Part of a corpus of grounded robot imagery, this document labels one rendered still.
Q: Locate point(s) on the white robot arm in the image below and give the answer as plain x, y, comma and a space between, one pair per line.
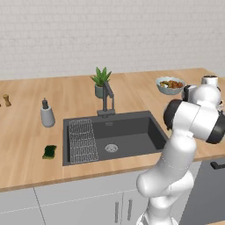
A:
178, 152

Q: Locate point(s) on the dark grey sink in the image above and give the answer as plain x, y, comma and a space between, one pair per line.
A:
132, 132

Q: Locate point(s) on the green sponge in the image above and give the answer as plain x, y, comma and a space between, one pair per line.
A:
49, 151

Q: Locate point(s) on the grey panel under sink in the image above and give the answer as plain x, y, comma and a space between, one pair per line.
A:
82, 189

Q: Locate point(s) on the dark grey tap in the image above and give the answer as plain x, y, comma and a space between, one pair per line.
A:
105, 102

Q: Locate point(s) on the green plant in grey pot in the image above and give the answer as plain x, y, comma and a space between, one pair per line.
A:
101, 77

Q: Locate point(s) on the pale bowl with food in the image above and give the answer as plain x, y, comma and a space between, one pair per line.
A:
170, 85

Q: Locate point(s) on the grey soap dispenser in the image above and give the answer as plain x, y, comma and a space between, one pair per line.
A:
47, 117

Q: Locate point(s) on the grey cupboard door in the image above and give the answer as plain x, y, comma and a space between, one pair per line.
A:
139, 212
82, 214

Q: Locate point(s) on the brown wooden pepper mill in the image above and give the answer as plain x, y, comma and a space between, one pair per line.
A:
6, 100

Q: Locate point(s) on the grey dishwasher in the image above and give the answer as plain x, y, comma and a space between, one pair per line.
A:
206, 196

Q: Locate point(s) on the grey drawer front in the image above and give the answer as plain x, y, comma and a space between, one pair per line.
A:
17, 200
20, 219

